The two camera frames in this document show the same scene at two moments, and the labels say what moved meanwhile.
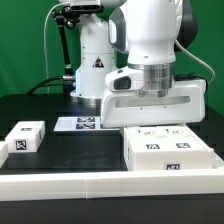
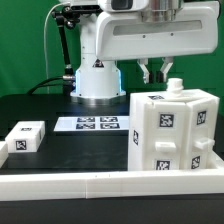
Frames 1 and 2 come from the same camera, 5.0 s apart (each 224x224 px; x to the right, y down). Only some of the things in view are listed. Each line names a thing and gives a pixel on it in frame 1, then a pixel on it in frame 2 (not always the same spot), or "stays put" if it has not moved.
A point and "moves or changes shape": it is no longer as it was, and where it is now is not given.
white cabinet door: x=147 y=138 -> x=165 y=128
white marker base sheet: x=80 y=123 stays put
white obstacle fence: x=157 y=183 stays put
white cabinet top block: x=26 y=136 stays put
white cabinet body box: x=166 y=148 moves or changes shape
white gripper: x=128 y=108 -> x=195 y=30
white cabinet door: x=182 y=138 -> x=200 y=130
